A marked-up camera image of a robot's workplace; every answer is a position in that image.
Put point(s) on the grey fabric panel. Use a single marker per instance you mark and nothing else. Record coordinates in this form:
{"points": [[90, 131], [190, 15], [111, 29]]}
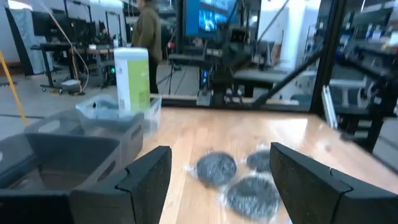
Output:
{"points": [[28, 43]]}

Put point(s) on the black desk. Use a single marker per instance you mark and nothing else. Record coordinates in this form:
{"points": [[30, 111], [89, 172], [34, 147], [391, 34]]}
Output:
{"points": [[56, 46]]}

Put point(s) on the blue display screen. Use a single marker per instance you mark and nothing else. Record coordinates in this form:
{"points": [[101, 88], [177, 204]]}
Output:
{"points": [[199, 18]]}

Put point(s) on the grey plastic bottle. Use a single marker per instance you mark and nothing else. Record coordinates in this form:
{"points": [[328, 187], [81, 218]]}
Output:
{"points": [[105, 109]]}

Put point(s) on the grey plastic bin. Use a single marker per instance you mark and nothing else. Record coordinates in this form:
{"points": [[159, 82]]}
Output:
{"points": [[71, 155], [130, 140]]}

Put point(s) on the person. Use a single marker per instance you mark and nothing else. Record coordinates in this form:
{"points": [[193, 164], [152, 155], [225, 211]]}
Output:
{"points": [[147, 34]]}

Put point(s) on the black diagonal frame strut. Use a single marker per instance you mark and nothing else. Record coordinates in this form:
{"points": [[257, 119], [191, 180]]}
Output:
{"points": [[289, 79]]}

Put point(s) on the black table end rail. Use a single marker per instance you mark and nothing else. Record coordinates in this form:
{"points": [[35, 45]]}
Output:
{"points": [[180, 101]]}

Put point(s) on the black vertical frame post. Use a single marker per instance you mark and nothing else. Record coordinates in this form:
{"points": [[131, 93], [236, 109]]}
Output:
{"points": [[329, 56]]}

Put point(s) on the green white wipes canister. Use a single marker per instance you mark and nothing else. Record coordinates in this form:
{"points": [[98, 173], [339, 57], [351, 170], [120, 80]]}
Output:
{"points": [[132, 81]]}

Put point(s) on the dark grey table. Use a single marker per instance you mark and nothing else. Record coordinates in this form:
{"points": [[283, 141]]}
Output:
{"points": [[264, 76]]}

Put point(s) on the aluminium bracket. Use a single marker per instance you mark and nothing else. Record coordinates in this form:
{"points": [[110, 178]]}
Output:
{"points": [[329, 107]]}

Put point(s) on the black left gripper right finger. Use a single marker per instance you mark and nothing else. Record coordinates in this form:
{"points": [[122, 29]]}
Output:
{"points": [[311, 193]]}

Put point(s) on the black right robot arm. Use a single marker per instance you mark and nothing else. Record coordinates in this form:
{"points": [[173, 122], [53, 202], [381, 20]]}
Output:
{"points": [[222, 81]]}

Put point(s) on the storage shelving rack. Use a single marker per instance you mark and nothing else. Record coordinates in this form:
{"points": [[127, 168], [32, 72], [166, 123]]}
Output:
{"points": [[370, 40]]}

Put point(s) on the white square column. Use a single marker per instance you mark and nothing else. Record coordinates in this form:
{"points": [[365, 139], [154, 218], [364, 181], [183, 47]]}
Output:
{"points": [[303, 34]]}

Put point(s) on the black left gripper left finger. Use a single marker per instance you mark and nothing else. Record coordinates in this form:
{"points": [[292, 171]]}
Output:
{"points": [[143, 186]]}

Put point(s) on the black coil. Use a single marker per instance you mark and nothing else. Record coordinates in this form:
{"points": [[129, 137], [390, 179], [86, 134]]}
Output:
{"points": [[252, 197], [214, 169], [259, 160]]}

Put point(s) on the clear plastic bin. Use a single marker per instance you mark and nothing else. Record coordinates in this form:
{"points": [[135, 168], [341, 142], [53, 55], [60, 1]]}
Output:
{"points": [[152, 115]]}

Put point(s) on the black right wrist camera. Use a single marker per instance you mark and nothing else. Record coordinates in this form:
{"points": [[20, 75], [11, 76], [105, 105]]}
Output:
{"points": [[238, 35]]}

